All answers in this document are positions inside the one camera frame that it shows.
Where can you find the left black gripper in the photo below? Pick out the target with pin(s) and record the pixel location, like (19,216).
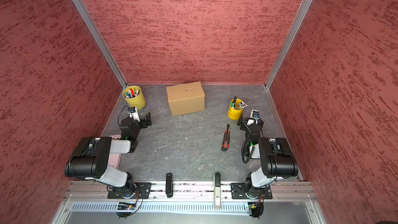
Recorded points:
(144,122)

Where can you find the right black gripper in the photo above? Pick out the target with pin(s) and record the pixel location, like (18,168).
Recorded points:
(249,124)

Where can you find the red black utility knife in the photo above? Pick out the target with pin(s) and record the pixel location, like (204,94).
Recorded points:
(226,139)

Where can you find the brown cardboard express box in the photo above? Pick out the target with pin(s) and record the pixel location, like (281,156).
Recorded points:
(186,98)

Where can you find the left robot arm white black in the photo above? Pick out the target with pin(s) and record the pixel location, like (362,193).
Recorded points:
(90,158)

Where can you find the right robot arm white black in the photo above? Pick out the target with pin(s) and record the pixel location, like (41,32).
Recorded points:
(276,158)

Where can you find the yellow pen cup right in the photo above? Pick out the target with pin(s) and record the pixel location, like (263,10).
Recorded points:
(236,108)

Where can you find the yellow pen cup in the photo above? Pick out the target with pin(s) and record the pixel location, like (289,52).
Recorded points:
(134,97)
(236,108)

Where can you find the yellow pen cup left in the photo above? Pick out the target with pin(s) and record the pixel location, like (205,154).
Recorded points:
(134,97)

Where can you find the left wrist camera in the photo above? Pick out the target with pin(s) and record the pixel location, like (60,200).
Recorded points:
(133,113)

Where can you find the grey black clamp handle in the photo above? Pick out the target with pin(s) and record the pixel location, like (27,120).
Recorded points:
(217,191)

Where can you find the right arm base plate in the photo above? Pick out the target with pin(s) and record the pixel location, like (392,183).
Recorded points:
(242,192)

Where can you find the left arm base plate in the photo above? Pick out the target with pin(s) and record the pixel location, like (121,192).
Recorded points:
(138,190)

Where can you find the aluminium frame rail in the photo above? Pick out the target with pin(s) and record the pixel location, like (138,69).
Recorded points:
(189,191)

